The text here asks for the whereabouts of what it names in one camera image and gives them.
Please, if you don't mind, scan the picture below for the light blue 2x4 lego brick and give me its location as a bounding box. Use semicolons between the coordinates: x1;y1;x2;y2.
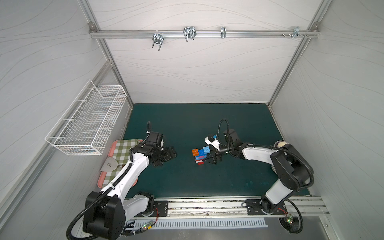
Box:
195;155;207;162

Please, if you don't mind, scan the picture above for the orange 2x2 lego brick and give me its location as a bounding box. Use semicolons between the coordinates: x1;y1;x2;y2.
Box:
192;149;200;157

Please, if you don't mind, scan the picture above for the light blue small lego brick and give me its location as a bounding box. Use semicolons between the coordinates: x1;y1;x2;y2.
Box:
203;147;211;154

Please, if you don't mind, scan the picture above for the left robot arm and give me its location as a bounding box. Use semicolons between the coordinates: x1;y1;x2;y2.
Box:
79;132;177;240

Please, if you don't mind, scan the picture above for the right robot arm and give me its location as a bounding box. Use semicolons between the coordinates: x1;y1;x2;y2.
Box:
205;129;315;215

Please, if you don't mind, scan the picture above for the green table mat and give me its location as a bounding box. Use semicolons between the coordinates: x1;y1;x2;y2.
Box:
124;104;282;198

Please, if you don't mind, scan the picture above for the green checkered cloth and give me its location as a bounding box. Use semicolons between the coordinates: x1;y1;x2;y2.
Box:
103;138;142;187

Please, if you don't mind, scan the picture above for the metal spatula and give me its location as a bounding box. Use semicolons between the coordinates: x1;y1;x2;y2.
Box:
100;157;123;172

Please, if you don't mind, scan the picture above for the pink tray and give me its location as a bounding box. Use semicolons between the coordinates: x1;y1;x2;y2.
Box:
97;139;146;189

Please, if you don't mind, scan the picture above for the metal hook clamp left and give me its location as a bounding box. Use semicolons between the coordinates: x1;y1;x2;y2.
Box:
152;33;164;51

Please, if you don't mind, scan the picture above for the metal hook clamp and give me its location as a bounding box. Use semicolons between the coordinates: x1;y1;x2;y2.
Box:
152;33;164;51
183;26;197;42

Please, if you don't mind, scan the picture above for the metal hook clamp middle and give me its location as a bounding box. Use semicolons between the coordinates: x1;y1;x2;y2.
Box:
183;26;197;42

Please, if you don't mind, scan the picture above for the metal clamp right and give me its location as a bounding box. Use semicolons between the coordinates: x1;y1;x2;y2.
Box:
282;27;309;39

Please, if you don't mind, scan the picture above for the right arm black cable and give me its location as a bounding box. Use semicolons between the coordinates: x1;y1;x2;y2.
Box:
216;118;315;234

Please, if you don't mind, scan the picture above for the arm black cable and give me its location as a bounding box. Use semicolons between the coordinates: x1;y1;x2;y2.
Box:
65;120;160;240
216;118;315;234

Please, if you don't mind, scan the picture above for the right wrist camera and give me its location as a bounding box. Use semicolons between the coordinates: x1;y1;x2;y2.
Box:
205;137;220;151

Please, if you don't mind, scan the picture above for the bowl with cream ring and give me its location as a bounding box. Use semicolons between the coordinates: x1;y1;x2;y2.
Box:
274;141;288;148

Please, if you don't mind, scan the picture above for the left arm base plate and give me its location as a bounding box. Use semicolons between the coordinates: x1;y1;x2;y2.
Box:
135;199;169;218

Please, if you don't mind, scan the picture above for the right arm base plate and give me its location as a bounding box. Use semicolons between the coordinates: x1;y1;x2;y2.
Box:
241;199;287;216

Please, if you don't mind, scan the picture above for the white slotted cable duct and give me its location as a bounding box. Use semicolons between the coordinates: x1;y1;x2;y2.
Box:
125;217;269;231

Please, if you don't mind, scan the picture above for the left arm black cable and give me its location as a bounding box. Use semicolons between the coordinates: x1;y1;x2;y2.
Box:
65;120;160;240

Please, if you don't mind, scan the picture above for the white wire basket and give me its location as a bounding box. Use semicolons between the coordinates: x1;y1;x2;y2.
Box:
45;80;127;156

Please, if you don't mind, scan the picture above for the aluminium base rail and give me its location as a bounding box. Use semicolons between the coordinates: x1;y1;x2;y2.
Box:
122;196;330;220

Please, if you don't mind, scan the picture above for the metal ring clamp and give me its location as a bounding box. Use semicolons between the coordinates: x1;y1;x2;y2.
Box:
221;27;227;39

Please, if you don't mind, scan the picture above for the aluminium crossbar rail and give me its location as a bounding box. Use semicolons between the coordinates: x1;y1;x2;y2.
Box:
90;29;321;39

